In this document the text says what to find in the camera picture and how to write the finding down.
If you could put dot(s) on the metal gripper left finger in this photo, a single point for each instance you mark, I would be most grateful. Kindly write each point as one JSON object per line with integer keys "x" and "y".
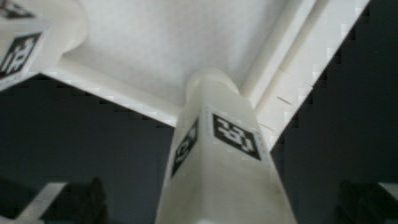
{"x": 70, "y": 203}

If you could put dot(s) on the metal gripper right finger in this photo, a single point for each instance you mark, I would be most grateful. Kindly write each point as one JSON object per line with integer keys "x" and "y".
{"x": 366, "y": 203}

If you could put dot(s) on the white desk leg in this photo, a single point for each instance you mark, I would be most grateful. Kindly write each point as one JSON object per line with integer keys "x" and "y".
{"x": 43, "y": 30}
{"x": 222, "y": 188}

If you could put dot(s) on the white desk top tray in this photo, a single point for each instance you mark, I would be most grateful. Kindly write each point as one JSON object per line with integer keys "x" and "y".
{"x": 265, "y": 39}

